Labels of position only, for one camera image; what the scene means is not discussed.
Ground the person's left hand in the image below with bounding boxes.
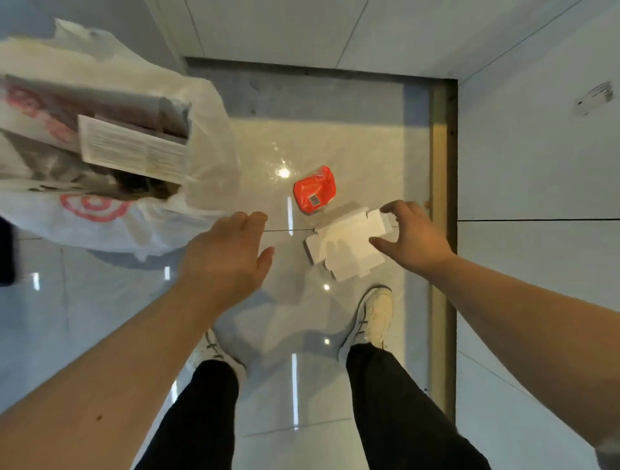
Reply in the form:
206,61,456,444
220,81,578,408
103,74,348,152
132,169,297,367
176,210,276,319

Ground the person's right hand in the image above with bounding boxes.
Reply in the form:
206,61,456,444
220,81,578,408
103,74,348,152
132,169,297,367
368,199,457,281

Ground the white cardboard box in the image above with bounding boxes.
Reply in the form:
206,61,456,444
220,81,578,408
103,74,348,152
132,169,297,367
304,207,399,283

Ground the red snack wrapper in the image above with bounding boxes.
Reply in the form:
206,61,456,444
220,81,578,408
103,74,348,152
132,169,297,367
292,165,337,216

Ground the white plastic trash bag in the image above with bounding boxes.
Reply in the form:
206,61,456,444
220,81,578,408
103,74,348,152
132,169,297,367
0,18,242,262

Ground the white printed paper sheet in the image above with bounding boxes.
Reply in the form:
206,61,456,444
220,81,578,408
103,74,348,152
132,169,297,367
77,114,190,185

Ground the person's left forearm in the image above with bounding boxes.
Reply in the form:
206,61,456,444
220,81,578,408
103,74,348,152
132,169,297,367
0,283,222,470

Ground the person's right forearm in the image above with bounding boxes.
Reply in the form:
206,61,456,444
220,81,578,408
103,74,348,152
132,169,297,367
426,252,620,451

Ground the person's right white shoe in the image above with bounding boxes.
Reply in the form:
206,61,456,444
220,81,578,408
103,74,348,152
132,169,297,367
337,285,394,364

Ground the person's white shoe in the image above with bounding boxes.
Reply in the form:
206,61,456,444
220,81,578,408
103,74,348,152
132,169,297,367
186,328,248,388
337,285,394,364

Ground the person's left white shoe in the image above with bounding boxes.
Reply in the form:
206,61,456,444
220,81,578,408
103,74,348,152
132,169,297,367
186,328,248,388

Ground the person's left leg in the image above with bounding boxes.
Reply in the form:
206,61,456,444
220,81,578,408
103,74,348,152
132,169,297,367
134,359,241,470

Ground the person's leg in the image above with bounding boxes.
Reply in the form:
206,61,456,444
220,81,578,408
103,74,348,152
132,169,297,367
134,359,241,470
345,342,493,470

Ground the person's right leg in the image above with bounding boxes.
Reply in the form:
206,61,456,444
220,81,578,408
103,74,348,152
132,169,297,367
345,342,493,470

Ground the brass door threshold strip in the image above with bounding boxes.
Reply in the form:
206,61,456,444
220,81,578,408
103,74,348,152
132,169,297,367
428,77,459,422

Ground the small wall sticker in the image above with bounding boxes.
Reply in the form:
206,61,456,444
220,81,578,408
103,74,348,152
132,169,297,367
575,81,615,117

